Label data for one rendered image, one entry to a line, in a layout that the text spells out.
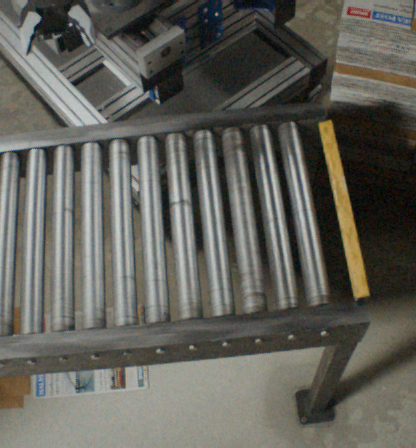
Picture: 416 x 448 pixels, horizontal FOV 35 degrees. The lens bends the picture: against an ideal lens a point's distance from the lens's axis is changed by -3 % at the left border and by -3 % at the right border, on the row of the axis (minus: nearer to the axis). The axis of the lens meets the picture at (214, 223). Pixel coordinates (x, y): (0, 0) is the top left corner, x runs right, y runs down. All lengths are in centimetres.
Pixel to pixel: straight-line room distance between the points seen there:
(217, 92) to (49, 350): 129
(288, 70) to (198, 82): 32
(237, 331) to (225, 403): 80
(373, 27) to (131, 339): 98
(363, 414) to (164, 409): 61
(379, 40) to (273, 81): 67
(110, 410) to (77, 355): 80
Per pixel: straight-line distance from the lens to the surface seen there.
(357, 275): 136
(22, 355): 138
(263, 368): 213
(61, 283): 141
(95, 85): 246
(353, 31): 180
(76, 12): 121
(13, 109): 276
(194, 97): 237
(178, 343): 132
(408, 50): 182
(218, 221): 142
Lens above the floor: 205
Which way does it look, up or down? 62 degrees down
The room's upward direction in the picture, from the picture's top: 5 degrees counter-clockwise
